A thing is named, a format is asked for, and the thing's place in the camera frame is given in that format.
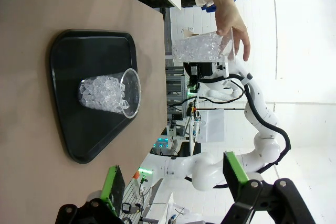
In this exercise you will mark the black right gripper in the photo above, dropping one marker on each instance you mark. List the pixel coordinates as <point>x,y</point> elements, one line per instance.
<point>202,69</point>

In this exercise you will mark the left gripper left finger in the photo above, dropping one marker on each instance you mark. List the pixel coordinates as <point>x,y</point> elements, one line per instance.
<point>115,187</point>

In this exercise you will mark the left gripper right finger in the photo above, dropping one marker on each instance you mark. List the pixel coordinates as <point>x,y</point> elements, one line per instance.
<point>236,176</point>

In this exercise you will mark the tall clear iced cup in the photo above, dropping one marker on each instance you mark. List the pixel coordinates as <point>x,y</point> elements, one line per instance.
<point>197,48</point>

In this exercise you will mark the short clear iced cup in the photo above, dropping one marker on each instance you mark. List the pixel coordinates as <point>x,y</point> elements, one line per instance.
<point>105,95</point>

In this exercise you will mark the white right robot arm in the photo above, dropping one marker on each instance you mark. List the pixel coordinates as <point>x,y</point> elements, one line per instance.
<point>204,171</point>

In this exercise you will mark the person's left hand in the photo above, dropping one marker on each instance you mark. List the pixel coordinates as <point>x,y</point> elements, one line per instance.
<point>233,22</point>

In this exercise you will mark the black plastic serving tray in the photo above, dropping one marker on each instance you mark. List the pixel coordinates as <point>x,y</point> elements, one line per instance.
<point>78,129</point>

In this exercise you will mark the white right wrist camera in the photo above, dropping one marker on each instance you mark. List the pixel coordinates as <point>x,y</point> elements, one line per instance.
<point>223,68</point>

